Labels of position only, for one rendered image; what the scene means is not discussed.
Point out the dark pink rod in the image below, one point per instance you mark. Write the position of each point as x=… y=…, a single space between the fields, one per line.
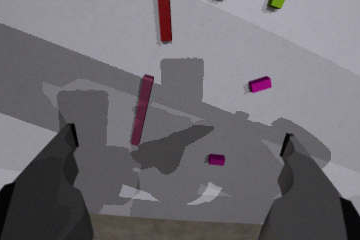
x=142 y=108

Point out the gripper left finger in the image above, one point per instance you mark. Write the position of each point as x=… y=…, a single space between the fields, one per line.
x=41 y=203

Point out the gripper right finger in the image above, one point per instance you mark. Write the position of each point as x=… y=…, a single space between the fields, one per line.
x=311 y=208

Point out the lime green rod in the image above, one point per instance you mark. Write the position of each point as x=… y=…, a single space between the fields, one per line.
x=276 y=4

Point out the dark red rod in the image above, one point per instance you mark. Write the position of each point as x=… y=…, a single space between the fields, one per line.
x=165 y=20

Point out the magenta rectangular block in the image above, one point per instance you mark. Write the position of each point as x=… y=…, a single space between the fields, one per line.
x=215 y=159
x=260 y=84

